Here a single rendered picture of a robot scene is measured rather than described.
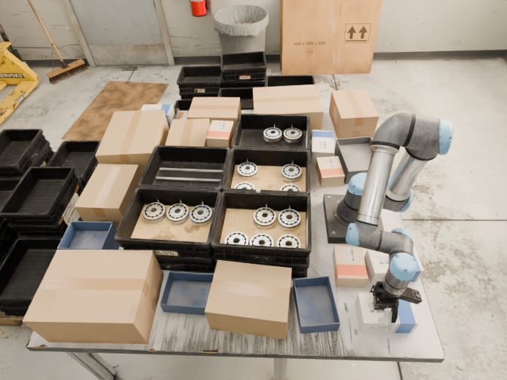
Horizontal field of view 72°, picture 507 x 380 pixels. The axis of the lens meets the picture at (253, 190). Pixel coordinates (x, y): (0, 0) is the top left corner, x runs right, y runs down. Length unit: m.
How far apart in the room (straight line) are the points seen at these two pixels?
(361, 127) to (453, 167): 1.34
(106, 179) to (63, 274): 0.56
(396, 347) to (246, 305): 0.59
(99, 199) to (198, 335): 0.80
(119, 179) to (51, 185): 0.83
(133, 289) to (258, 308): 0.47
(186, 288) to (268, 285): 0.39
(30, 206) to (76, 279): 1.11
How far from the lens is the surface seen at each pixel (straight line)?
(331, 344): 1.49
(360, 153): 2.08
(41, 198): 2.59
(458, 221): 2.97
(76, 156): 2.98
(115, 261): 1.52
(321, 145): 2.04
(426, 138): 1.29
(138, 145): 2.00
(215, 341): 1.49
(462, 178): 3.31
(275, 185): 1.74
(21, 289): 2.50
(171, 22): 4.55
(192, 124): 2.12
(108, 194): 1.84
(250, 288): 1.38
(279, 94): 2.25
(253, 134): 2.04
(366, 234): 1.25
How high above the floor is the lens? 2.09
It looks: 47 degrees down
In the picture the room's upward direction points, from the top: 4 degrees counter-clockwise
